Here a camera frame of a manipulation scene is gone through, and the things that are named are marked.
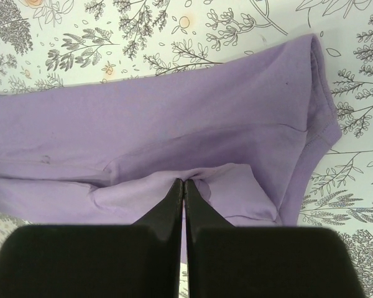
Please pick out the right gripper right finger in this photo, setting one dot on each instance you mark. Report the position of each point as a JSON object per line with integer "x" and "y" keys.
{"x": 229, "y": 261}

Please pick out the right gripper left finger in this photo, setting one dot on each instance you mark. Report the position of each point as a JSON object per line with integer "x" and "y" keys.
{"x": 137, "y": 260}

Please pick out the purple t shirt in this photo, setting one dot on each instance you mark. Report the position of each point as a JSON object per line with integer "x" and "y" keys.
{"x": 249, "y": 133}

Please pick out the floral patterned table mat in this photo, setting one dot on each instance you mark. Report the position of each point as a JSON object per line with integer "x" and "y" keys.
{"x": 48, "y": 45}

